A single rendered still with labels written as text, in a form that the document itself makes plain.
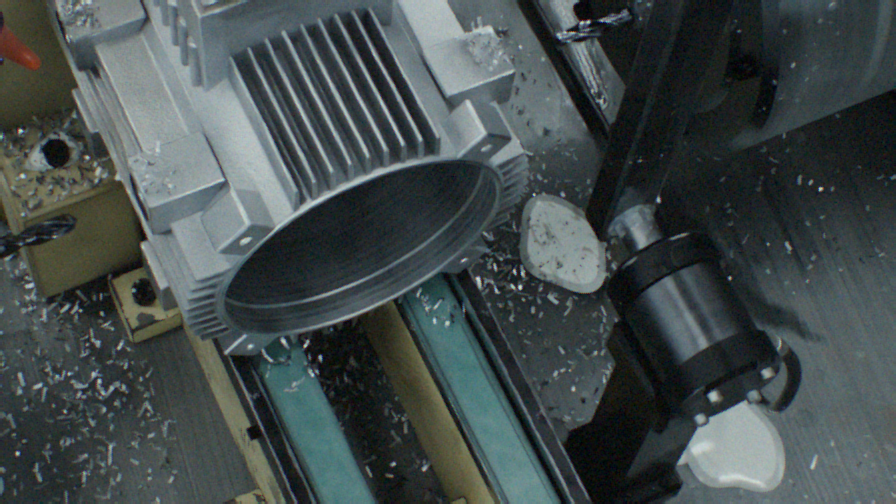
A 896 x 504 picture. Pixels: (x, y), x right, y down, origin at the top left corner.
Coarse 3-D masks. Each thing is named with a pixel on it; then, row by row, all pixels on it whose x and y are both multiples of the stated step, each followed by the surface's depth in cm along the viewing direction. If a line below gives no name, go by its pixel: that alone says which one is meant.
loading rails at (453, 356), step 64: (128, 320) 109; (384, 320) 106; (448, 320) 100; (256, 384) 96; (320, 384) 98; (448, 384) 98; (512, 384) 97; (256, 448) 100; (320, 448) 96; (448, 448) 103; (512, 448) 97
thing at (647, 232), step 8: (640, 216) 92; (624, 224) 92; (640, 224) 91; (648, 224) 91; (656, 224) 92; (632, 232) 91; (640, 232) 91; (648, 232) 91; (656, 232) 91; (624, 240) 92; (632, 240) 91; (640, 240) 91; (648, 240) 91; (632, 248) 91; (640, 248) 91
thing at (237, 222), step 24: (456, 120) 86; (480, 120) 86; (456, 144) 86; (480, 144) 86; (504, 144) 87; (240, 192) 83; (216, 216) 83; (240, 216) 82; (264, 216) 83; (216, 240) 83; (240, 240) 83; (480, 240) 98; (456, 264) 98; (240, 336) 93
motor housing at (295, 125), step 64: (128, 64) 89; (256, 64) 84; (320, 64) 84; (384, 64) 87; (128, 128) 88; (192, 128) 87; (256, 128) 84; (320, 128) 84; (384, 128) 84; (128, 192) 92; (320, 192) 83; (384, 192) 99; (448, 192) 96; (512, 192) 94; (192, 256) 86; (256, 256) 97; (320, 256) 98; (384, 256) 98; (448, 256) 97; (192, 320) 89; (256, 320) 94; (320, 320) 97
